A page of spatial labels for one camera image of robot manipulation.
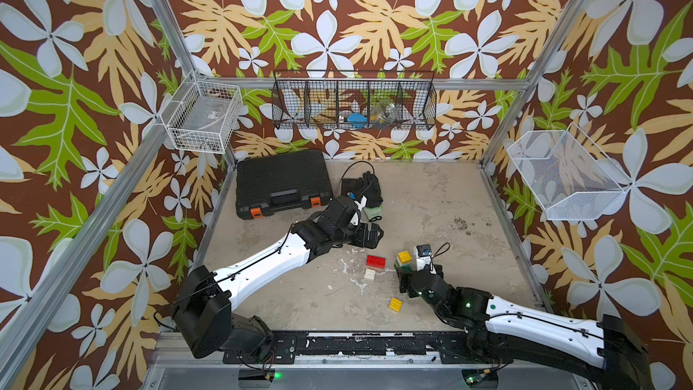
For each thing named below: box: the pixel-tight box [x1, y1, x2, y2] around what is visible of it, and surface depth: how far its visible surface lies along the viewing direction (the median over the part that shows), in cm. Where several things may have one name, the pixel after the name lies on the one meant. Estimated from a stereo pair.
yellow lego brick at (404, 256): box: [397, 250, 413, 264], surface depth 84 cm
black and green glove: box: [354, 170, 384, 223], surface depth 110 cm
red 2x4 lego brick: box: [365, 254, 388, 270], surface depth 91 cm
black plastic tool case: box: [235, 148, 334, 220], surface depth 104 cm
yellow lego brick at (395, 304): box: [388, 297, 404, 313], surface depth 82 cm
